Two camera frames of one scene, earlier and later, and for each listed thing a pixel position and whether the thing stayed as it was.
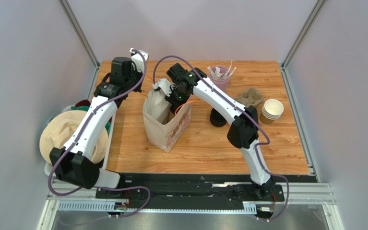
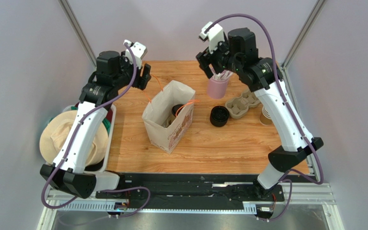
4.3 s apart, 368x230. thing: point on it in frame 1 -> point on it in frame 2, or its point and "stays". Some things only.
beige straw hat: (59, 129) stays
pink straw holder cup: (222, 84) stays
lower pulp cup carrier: (250, 97) stays
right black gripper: (173, 97) -> (205, 60)
